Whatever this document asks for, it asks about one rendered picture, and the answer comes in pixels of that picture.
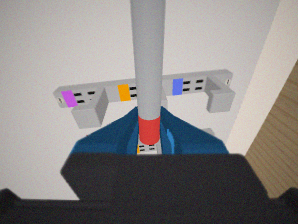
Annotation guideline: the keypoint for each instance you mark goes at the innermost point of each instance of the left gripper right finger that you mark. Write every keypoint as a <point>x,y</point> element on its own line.
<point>186,138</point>

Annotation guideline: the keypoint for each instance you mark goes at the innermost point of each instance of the grey metal bar with red end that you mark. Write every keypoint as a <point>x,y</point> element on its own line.
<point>148,24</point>

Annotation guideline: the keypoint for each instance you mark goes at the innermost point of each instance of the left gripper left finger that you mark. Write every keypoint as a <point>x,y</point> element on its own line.
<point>113,137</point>

